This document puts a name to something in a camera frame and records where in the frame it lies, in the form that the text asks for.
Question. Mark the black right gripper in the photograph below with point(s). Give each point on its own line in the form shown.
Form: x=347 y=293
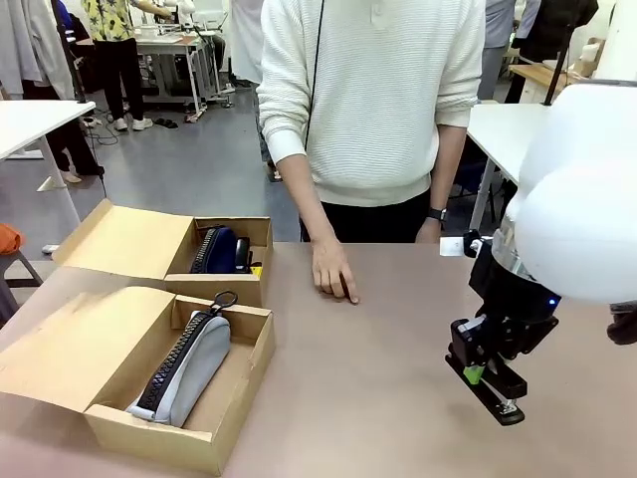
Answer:
x=512 y=294

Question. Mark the black stapler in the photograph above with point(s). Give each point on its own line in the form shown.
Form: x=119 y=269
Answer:
x=490 y=393

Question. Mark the yellow utility knife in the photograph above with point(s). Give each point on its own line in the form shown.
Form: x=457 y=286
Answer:
x=257 y=271

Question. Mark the navy blue pencil case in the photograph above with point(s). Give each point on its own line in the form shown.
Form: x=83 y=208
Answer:
x=216 y=249

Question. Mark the grey CAMPUS pencil case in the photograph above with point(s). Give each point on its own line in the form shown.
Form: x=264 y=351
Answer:
x=191 y=368

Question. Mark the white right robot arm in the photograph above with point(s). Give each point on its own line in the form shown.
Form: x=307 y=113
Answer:
x=577 y=199

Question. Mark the person's right forearm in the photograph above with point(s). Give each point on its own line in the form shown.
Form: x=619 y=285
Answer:
x=306 y=199

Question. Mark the person's left forearm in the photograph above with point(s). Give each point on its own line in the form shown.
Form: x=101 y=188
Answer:
x=448 y=164

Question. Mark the large open cardboard box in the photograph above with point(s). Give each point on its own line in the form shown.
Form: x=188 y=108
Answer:
x=149 y=378

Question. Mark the small open cardboard box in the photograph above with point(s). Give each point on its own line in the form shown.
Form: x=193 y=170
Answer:
x=139 y=244

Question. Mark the person's left hand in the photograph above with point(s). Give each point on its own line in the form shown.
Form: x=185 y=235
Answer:
x=429 y=231

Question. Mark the person's right hand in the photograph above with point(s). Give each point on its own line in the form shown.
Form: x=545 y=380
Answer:
x=334 y=271

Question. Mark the black wrist watch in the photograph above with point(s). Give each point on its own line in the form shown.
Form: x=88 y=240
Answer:
x=438 y=214

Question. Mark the black trousers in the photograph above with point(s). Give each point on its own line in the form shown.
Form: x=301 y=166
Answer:
x=373 y=221

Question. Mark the white desk with legs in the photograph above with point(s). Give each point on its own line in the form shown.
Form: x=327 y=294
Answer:
x=497 y=139

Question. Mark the black plastic item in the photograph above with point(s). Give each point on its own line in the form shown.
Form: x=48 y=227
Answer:
x=243 y=254

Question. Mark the wooden background table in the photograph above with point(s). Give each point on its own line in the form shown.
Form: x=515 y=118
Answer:
x=542 y=79

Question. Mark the white knit sweater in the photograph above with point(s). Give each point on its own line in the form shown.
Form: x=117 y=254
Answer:
x=368 y=89

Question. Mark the thin black pole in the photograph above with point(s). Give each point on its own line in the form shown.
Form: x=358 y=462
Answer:
x=557 y=65

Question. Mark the person in dark jacket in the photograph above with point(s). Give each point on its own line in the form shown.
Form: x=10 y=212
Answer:
x=552 y=25

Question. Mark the bystander in white coat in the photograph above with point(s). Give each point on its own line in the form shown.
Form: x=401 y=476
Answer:
x=246 y=40

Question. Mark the white background workbench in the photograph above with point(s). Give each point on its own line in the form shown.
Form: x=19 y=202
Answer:
x=174 y=55

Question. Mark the bystander in black trousers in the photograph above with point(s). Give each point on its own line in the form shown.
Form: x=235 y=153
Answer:
x=74 y=149

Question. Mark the person in yellow shirt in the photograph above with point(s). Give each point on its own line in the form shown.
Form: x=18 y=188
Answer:
x=119 y=60

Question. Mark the orange cloth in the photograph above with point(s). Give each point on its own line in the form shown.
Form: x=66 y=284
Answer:
x=10 y=238

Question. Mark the black stand pole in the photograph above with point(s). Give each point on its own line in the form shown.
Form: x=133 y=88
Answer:
x=74 y=65

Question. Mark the white side table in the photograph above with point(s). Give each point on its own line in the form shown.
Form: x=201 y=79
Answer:
x=35 y=124

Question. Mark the hanging grey white garments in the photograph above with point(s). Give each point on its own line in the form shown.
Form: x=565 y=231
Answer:
x=30 y=45

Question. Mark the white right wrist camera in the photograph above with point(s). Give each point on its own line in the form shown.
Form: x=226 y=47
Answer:
x=455 y=246

